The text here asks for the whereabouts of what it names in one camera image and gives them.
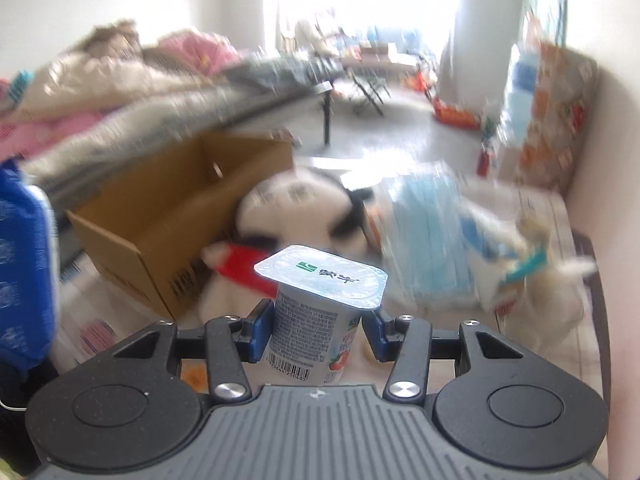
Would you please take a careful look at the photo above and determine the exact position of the patterned tall roll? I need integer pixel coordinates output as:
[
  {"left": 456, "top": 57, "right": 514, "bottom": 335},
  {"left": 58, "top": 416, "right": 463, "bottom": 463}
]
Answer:
[{"left": 515, "top": 42, "right": 598, "bottom": 191}]

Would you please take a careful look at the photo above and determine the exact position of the black-haired plush doll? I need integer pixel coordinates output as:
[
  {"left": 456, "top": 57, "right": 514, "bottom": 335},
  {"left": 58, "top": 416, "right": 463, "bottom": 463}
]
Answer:
[{"left": 197, "top": 166, "right": 375, "bottom": 328}]

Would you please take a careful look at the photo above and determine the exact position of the pink floral quilt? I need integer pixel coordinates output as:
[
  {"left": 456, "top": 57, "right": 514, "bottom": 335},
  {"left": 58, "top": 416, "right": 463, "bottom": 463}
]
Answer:
[{"left": 157, "top": 30, "right": 243, "bottom": 76}]

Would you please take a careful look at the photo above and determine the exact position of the grey curtain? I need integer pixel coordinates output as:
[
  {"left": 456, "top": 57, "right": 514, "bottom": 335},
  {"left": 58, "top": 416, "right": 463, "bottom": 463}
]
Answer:
[{"left": 450, "top": 0, "right": 526, "bottom": 116}]

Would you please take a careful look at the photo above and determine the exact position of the beige quilt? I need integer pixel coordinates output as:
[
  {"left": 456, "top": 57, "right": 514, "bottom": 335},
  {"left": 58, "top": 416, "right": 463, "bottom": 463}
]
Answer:
[{"left": 20, "top": 22, "right": 221, "bottom": 121}]

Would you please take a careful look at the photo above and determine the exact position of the grey folded blanket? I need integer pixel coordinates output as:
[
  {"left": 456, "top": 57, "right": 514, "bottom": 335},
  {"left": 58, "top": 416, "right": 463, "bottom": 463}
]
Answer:
[{"left": 220, "top": 55, "right": 331, "bottom": 96}]

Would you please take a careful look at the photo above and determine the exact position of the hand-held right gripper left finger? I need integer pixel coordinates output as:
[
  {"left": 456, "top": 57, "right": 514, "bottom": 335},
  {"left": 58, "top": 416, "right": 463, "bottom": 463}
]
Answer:
[{"left": 107, "top": 299, "right": 276, "bottom": 404}]

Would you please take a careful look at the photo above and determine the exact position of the blue patterned packet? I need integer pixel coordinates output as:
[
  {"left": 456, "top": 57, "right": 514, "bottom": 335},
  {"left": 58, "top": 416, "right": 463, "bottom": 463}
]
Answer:
[{"left": 0, "top": 162, "right": 58, "bottom": 378}]

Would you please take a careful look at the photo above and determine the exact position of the pack of blue face masks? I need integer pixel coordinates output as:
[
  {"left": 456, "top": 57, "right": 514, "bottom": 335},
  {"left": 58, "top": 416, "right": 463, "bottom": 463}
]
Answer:
[{"left": 372, "top": 162, "right": 481, "bottom": 311}]

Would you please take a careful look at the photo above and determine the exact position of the blue circle-print cloth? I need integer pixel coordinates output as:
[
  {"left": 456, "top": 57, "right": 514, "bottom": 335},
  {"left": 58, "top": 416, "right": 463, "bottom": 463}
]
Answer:
[{"left": 367, "top": 25, "right": 426, "bottom": 56}]

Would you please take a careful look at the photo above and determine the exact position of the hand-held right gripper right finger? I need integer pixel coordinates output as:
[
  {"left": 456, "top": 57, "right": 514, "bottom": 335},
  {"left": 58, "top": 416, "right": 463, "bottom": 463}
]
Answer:
[{"left": 362, "top": 310, "right": 533, "bottom": 404}]

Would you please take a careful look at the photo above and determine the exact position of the white folding table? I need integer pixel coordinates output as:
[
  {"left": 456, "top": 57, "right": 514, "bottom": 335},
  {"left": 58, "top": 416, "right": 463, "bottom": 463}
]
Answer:
[{"left": 340, "top": 52, "right": 421, "bottom": 73}]

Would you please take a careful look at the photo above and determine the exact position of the teal hanging cloth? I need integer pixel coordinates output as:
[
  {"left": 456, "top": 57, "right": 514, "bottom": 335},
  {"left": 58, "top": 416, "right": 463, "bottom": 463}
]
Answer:
[{"left": 522, "top": 0, "right": 568, "bottom": 41}]

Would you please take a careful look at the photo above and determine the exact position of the white yogurt cup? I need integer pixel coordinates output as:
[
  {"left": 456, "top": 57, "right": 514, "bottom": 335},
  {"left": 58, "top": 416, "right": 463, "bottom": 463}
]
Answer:
[{"left": 253, "top": 245, "right": 390, "bottom": 386}]

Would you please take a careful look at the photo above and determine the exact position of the pink bedsheet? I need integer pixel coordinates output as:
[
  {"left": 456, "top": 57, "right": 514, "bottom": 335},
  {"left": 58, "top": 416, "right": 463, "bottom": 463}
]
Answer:
[{"left": 0, "top": 110, "right": 108, "bottom": 161}]

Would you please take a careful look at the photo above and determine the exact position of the checked floral tablecloth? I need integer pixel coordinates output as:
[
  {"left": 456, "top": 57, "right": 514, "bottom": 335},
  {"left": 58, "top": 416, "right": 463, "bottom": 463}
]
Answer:
[{"left": 52, "top": 157, "right": 608, "bottom": 396}]

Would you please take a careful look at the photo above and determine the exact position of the white lace bedspread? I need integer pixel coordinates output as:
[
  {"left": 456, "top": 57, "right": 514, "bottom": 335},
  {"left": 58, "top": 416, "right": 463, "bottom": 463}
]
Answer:
[{"left": 25, "top": 85, "right": 281, "bottom": 196}]

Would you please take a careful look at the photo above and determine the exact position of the white and teal tissue pack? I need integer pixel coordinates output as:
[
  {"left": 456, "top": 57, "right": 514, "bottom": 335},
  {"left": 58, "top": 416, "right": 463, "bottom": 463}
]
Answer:
[{"left": 457, "top": 205, "right": 548, "bottom": 311}]

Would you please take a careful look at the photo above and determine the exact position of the large red plastic bag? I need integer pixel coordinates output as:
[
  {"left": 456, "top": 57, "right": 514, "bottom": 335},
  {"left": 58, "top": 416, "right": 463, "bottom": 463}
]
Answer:
[{"left": 432, "top": 97, "right": 483, "bottom": 131}]

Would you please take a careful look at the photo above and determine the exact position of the brown cardboard box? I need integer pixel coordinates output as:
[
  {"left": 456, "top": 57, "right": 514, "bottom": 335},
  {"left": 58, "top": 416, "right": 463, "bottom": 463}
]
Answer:
[{"left": 66, "top": 132, "right": 296, "bottom": 321}]

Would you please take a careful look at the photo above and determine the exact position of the green folding stool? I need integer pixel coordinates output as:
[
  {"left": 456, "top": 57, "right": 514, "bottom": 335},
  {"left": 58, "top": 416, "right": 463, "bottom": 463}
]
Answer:
[{"left": 347, "top": 72, "right": 391, "bottom": 117}]

